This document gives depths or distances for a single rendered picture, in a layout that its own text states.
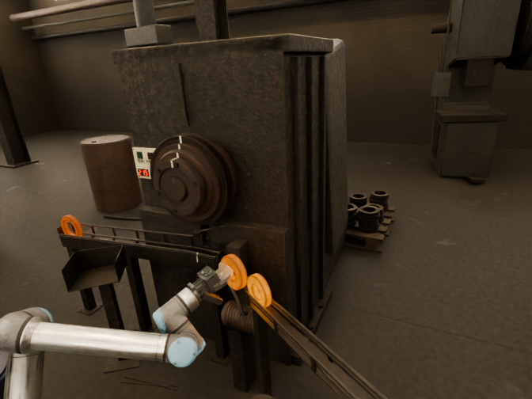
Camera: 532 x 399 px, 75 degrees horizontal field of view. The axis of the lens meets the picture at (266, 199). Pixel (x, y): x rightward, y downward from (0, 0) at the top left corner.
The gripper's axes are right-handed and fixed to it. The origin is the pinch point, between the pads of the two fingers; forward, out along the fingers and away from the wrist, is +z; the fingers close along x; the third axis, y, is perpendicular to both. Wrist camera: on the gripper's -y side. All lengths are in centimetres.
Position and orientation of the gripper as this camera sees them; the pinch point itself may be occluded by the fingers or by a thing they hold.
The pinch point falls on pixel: (233, 267)
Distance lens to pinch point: 150.3
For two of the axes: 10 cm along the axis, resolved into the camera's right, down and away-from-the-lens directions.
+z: 7.1, -5.2, 4.7
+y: -2.5, -8.1, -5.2
